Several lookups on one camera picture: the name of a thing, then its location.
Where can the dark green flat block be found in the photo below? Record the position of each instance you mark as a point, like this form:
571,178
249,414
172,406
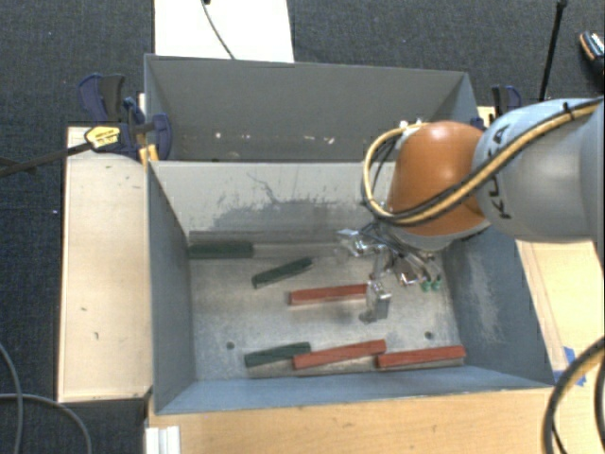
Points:
221,250
282,272
276,354

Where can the grey metal bin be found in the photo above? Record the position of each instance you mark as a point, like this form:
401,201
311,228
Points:
264,111

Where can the red-brown flat block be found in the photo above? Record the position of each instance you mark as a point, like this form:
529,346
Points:
338,354
326,294
420,356

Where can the pale wood flat board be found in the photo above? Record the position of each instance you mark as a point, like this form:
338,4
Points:
106,272

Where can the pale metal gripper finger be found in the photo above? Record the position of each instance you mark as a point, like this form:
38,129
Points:
377,303
357,244

